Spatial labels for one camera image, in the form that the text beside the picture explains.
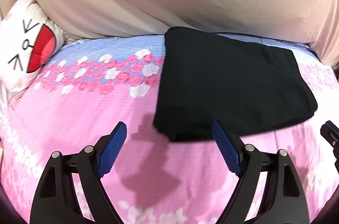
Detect black pants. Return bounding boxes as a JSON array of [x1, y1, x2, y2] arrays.
[[153, 27, 318, 142]]

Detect pink rose bed sheet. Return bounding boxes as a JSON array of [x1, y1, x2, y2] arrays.
[[1, 34, 338, 223]]

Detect white cartoon face pillow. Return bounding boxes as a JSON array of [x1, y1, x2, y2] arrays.
[[1, 0, 68, 96]]

